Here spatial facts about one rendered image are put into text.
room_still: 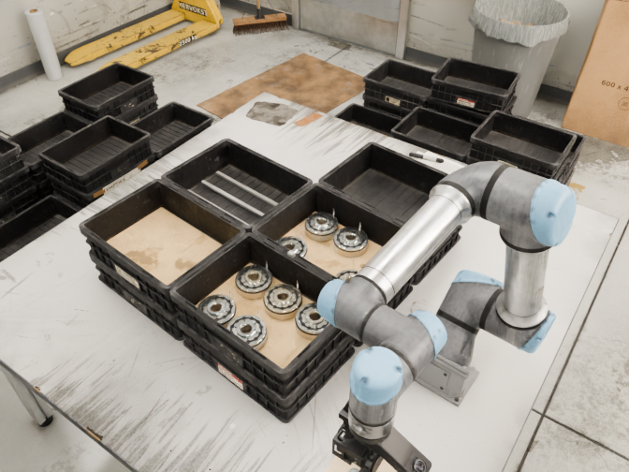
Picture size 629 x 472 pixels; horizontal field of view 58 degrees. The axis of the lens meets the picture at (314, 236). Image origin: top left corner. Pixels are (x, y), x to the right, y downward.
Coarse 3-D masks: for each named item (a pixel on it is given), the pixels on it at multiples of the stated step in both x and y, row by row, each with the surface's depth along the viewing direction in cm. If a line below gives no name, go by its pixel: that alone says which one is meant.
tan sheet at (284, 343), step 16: (224, 288) 160; (240, 304) 156; (256, 304) 156; (304, 304) 156; (272, 320) 152; (288, 320) 152; (272, 336) 148; (288, 336) 148; (272, 352) 144; (288, 352) 144
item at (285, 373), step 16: (240, 240) 160; (256, 240) 160; (176, 288) 146; (192, 304) 142; (208, 320) 139; (224, 336) 137; (320, 336) 135; (256, 352) 132; (304, 352) 132; (272, 368) 129; (288, 368) 129
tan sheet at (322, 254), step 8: (304, 224) 180; (288, 232) 177; (296, 232) 177; (304, 232) 177; (304, 240) 175; (312, 240) 175; (368, 240) 175; (312, 248) 172; (320, 248) 172; (328, 248) 172; (368, 248) 172; (376, 248) 172; (312, 256) 169; (320, 256) 169; (328, 256) 169; (336, 256) 169; (360, 256) 169; (368, 256) 169; (320, 264) 167; (328, 264) 167; (336, 264) 167; (344, 264) 167; (352, 264) 167; (360, 264) 167; (328, 272) 165; (336, 272) 165
